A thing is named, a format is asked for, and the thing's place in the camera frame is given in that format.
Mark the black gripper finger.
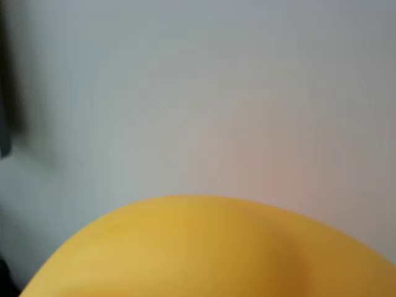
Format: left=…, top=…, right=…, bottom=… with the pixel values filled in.
left=0, top=0, right=28, bottom=159

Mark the yellow rubber duck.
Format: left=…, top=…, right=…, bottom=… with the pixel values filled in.
left=18, top=194, right=396, bottom=297

